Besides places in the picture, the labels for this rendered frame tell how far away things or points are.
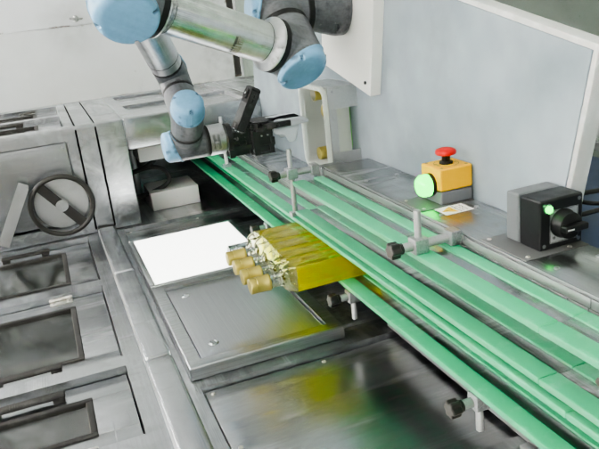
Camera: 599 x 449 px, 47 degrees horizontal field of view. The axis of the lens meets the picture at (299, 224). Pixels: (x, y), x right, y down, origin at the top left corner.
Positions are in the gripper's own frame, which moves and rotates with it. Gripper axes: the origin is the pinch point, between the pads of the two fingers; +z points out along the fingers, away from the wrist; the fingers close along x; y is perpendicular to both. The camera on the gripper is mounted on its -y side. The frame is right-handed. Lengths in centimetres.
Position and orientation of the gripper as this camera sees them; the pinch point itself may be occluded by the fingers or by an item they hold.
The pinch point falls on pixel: (299, 116)
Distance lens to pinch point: 176.4
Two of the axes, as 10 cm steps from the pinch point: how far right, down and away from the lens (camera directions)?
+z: 9.3, -2.1, 3.1
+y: 1.0, 9.4, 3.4
